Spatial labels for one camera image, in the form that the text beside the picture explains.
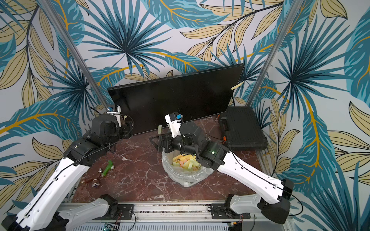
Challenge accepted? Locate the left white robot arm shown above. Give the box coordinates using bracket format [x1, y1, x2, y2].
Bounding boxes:
[2, 113, 134, 231]

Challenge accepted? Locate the left aluminium corner post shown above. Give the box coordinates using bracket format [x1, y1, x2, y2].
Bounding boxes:
[39, 0, 108, 109]

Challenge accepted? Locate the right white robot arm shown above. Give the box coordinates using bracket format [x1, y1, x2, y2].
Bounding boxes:
[149, 121, 294, 224]

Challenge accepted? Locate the black flat monitor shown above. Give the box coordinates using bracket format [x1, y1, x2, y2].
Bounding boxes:
[108, 64, 245, 135]

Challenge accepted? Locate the black plastic tool case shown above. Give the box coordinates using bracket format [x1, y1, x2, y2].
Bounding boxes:
[218, 106, 268, 151]

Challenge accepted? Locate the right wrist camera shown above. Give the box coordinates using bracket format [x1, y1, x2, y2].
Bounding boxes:
[165, 112, 183, 138]

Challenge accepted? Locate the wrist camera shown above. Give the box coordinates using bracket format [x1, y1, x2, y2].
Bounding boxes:
[106, 105, 121, 128]
[165, 112, 183, 138]

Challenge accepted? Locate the aluminium corner post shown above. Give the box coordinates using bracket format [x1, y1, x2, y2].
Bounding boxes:
[246, 0, 303, 107]
[39, 0, 108, 109]

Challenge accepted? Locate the right aluminium corner post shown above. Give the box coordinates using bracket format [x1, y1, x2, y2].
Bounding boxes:
[246, 0, 303, 107]

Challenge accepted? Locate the brown small tool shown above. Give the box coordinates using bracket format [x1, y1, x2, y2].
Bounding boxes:
[81, 177, 100, 188]

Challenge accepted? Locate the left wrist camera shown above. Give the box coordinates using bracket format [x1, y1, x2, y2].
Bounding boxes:
[106, 105, 121, 128]

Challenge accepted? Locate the mesh waste bin with liner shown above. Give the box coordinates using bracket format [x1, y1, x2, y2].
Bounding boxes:
[161, 150, 214, 188]

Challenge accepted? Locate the yellow sticky note edge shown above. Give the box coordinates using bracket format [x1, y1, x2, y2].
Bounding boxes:
[231, 81, 244, 90]

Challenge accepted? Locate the pile of discarded sticky notes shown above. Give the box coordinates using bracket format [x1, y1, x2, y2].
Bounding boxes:
[172, 155, 201, 171]

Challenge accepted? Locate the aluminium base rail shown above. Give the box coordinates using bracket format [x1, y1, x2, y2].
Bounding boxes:
[43, 200, 295, 231]

